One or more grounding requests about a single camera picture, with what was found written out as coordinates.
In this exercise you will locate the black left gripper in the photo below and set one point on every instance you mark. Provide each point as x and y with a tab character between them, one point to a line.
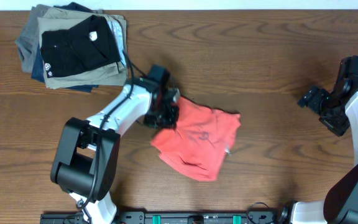
171	124

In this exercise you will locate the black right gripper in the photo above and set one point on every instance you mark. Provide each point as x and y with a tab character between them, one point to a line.
312	99

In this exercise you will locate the red soccer t-shirt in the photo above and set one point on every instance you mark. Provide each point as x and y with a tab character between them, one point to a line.
197	146

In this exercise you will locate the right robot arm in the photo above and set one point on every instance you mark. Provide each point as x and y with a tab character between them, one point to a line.
341	202

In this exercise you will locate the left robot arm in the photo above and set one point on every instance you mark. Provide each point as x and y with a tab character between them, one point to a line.
85	162

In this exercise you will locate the light blue folded garment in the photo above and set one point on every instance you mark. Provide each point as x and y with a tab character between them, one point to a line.
117	31

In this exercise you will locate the black folded polo shirt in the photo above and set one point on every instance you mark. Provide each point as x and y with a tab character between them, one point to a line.
84	47

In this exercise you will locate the navy folded garment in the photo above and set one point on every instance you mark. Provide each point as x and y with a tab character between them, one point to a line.
37	70

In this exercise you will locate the khaki folded garment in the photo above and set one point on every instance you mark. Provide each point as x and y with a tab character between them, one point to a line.
58	19

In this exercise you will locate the grey folded garment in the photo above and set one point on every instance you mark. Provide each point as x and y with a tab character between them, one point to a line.
28	40

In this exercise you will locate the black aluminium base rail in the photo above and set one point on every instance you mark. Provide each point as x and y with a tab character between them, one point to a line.
138	217

